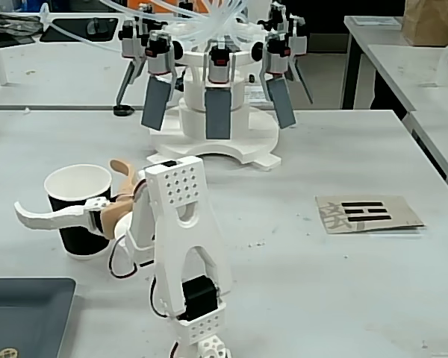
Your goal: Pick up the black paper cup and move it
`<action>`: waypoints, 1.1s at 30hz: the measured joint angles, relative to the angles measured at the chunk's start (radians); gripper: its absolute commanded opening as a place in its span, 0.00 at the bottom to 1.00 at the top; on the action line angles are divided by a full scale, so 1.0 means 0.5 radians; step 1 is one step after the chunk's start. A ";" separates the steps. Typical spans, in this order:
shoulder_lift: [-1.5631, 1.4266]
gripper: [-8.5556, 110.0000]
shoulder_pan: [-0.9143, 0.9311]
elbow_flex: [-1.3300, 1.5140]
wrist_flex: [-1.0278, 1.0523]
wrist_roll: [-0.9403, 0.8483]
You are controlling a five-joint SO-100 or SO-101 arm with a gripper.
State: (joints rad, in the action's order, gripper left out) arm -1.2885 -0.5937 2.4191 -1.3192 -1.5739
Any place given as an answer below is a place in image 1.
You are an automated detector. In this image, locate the black paper cup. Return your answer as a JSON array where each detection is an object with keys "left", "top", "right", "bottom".
[{"left": 43, "top": 164, "right": 113, "bottom": 261}]

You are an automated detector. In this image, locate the red black servo cable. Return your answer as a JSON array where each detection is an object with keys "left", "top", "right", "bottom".
[{"left": 108, "top": 240, "right": 139, "bottom": 280}]

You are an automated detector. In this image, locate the blue-grey plastic tray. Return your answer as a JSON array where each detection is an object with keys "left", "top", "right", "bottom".
[{"left": 0, "top": 277, "right": 77, "bottom": 358}]

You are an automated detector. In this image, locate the brown paper bag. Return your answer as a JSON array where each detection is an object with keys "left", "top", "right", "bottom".
[{"left": 400, "top": 0, "right": 448, "bottom": 48}]

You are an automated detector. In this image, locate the black flat pad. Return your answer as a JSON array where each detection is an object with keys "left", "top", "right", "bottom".
[{"left": 40, "top": 16, "right": 121, "bottom": 43}]

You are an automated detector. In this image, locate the clear plastic tube bundle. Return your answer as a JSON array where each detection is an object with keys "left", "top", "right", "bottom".
[{"left": 40, "top": 0, "right": 263, "bottom": 50}]

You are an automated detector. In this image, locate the dark crumpled cloth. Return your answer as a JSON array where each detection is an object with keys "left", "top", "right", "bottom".
[{"left": 0, "top": 9, "right": 42, "bottom": 44}]

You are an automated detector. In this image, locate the white side table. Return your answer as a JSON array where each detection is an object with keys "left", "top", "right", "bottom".
[
  {"left": 341, "top": 15, "right": 448, "bottom": 110},
  {"left": 367, "top": 43, "right": 448, "bottom": 113}
]

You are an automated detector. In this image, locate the grey paddle motor unit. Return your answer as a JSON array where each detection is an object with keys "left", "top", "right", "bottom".
[
  {"left": 203, "top": 40, "right": 234, "bottom": 141},
  {"left": 140, "top": 31, "right": 176, "bottom": 132},
  {"left": 260, "top": 31, "right": 297, "bottom": 131},
  {"left": 283, "top": 14, "right": 314, "bottom": 105},
  {"left": 267, "top": 1, "right": 288, "bottom": 33},
  {"left": 114, "top": 18, "right": 147, "bottom": 107}
]

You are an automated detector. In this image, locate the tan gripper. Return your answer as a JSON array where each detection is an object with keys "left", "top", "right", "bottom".
[{"left": 14, "top": 159, "right": 143, "bottom": 240}]

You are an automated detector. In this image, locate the printed cardboard card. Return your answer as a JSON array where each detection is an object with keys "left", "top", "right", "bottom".
[{"left": 315, "top": 195, "right": 426, "bottom": 235}]

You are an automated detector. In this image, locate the white round machine base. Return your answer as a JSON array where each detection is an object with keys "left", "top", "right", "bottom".
[{"left": 146, "top": 48, "right": 283, "bottom": 172}]

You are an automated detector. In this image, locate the white printed label sheet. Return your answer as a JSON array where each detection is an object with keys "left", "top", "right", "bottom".
[{"left": 243, "top": 86, "right": 270, "bottom": 104}]

